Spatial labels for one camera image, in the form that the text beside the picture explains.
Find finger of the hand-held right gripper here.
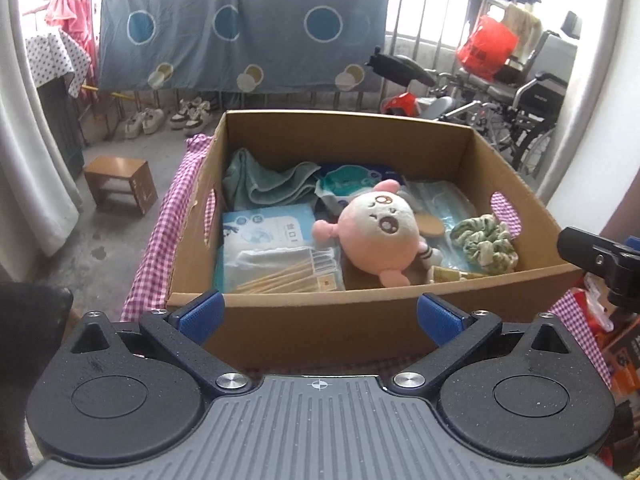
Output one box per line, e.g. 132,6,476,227
557,227,626,281

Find blue face mask pack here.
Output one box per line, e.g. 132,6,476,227
405,181,481,273

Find polka dot cloth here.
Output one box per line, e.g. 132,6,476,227
25,30,93,98

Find cotton swab bag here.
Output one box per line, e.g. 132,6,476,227
234,247,347,293

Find white printed packet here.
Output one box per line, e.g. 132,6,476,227
221,204,317,293

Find brown cardboard box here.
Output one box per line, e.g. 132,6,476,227
165,109,583,368

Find small wooden stool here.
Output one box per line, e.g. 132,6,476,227
83,156,159,217

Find black chair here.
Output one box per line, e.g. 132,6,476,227
0,282,73,461

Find blue printed blanket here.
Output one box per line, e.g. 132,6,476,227
97,0,391,93

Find red helmet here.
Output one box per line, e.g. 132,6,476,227
382,92,421,116

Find metal window railing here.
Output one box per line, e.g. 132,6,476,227
385,0,481,61

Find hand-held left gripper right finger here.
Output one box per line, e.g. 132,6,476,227
384,294,575,397

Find red plastic bag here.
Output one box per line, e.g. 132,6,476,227
456,15,520,81

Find green scrunchie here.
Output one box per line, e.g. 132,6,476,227
450,214,521,276

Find pink plush toy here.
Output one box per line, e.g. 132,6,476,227
312,181,446,287

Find teal towel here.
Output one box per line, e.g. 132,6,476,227
222,147,321,211

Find pink checked tablecloth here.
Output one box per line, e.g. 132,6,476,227
121,134,613,386

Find black scooter seat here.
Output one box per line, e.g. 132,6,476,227
365,47,438,88

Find pink clothes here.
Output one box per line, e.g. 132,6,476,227
45,0,103,91

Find small yellow box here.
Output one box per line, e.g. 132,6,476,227
431,266,483,282

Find white and brown sneaker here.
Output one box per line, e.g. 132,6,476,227
184,101,213,135
170,100,198,131

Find wheelchair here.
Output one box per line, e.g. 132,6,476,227
440,10,583,176

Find white curtain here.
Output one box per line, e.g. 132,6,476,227
0,0,83,281

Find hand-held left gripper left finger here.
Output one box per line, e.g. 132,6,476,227
69,290,254,397

